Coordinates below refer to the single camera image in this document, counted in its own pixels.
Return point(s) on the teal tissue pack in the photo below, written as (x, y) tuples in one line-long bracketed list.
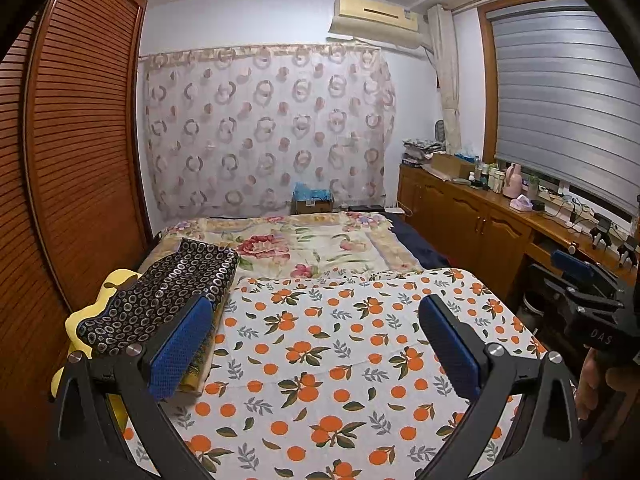
[(467, 151)]

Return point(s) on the beige tied curtain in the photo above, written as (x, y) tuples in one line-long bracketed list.
[(445, 85)]

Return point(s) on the person's right forearm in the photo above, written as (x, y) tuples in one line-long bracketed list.
[(620, 430)]

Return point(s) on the wall air conditioner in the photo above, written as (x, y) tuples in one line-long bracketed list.
[(375, 15)]

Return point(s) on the floral beige blanket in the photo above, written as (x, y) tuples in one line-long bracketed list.
[(310, 245)]

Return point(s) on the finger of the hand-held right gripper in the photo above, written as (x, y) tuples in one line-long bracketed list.
[(572, 262), (585, 305)]

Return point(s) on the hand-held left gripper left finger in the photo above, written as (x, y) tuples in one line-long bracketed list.
[(177, 350)]

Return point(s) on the white power strip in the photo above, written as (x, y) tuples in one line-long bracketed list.
[(565, 210)]

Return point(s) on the long wooden cabinet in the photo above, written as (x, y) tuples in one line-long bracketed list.
[(465, 215)]

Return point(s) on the circle patterned sheer curtain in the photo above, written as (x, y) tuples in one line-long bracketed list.
[(260, 135)]

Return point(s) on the grey window blind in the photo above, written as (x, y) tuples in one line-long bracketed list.
[(550, 95)]

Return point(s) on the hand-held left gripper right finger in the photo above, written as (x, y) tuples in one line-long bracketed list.
[(450, 350)]

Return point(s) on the orange fruit print sheet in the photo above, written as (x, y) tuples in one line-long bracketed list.
[(350, 360)]

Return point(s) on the wooden window frame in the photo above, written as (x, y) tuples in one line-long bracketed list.
[(485, 85)]

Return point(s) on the open cardboard box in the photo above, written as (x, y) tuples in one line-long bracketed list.
[(450, 165)]

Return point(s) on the small black gadget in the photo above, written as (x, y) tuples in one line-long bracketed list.
[(602, 232), (628, 252)]

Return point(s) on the yellow plush toy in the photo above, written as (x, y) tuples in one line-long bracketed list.
[(116, 280)]

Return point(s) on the person's right hand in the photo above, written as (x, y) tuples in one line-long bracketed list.
[(592, 385)]

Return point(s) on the stack of folded clothes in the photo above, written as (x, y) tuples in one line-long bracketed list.
[(422, 150)]

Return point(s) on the pink tissue box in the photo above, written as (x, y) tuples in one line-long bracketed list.
[(520, 203)]

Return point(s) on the dark blue patterned satin top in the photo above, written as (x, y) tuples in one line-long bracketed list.
[(165, 285)]

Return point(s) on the group of small bottles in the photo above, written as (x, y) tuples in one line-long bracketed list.
[(487, 175)]

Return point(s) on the navy bed sheet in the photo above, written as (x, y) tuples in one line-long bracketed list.
[(415, 245)]

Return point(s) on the small desk fan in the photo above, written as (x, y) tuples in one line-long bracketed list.
[(440, 132)]

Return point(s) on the small brown cardboard box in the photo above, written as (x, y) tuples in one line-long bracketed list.
[(314, 206)]

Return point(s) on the wooden headboard panel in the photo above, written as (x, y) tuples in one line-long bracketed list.
[(80, 135)]

